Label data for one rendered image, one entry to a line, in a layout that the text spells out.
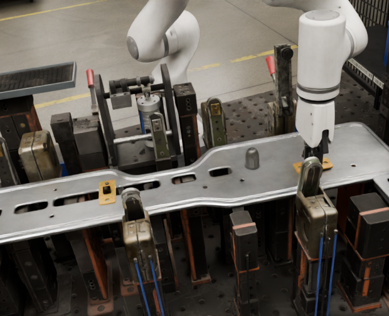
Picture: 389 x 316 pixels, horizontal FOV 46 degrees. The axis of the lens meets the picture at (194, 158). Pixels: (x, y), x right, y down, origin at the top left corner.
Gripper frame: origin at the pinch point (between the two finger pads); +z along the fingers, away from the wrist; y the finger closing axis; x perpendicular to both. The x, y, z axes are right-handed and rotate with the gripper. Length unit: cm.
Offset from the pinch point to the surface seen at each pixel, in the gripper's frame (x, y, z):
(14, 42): -161, -439, 104
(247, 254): -19.9, 15.6, 9.9
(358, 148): 12.9, -3.7, 3.3
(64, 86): -54, -32, -12
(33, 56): -134, -386, 104
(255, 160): -12.3, -3.5, 1.1
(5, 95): -68, -32, -12
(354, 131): 15.5, -11.1, 3.3
